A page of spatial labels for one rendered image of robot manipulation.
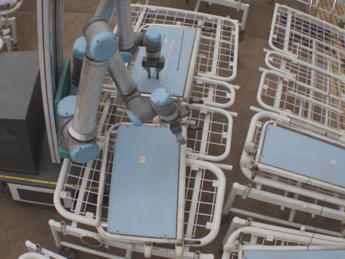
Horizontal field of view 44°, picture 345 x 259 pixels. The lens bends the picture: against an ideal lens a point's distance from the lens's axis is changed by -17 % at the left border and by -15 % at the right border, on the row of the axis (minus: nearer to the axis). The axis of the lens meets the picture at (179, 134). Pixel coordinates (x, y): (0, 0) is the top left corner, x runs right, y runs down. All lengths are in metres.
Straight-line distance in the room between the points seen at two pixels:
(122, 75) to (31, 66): 0.73
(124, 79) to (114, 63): 0.13
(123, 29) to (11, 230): 1.50
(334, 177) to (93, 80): 1.52
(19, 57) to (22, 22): 1.80
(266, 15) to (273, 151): 2.30
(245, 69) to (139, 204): 1.91
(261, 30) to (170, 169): 2.30
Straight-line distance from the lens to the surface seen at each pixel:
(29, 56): 2.82
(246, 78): 3.95
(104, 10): 2.67
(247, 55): 4.17
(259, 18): 4.72
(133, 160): 2.60
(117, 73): 2.22
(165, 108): 2.30
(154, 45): 2.77
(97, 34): 1.86
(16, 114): 2.49
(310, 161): 2.79
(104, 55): 1.87
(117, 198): 2.47
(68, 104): 2.37
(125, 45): 2.63
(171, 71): 3.04
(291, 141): 2.86
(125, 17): 2.51
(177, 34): 3.34
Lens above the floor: 2.66
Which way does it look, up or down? 50 degrees down
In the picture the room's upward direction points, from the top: 9 degrees clockwise
